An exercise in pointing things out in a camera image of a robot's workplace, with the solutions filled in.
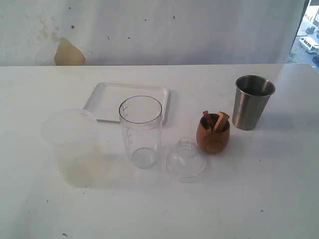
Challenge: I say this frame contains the wooden pieces and coins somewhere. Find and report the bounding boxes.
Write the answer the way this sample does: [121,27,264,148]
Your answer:
[203,111,229,132]

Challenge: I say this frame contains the brown wooden cup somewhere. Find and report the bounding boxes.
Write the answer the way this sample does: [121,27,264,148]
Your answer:
[196,113,230,154]

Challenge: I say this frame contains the stainless steel cup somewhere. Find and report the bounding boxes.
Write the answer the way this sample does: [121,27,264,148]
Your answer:
[232,75,275,130]

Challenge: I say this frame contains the clear plastic shaker body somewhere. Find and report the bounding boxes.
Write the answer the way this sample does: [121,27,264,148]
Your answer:
[119,95,162,169]

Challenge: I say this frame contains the clear plastic shaker lid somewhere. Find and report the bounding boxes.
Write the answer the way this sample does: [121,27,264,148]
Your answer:
[165,137,206,183]

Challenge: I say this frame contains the silver metal tray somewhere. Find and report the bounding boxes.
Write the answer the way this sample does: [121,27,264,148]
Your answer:
[84,82,169,122]

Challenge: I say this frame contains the translucent plastic cup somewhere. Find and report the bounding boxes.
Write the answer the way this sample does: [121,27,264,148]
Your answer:
[41,109,103,188]

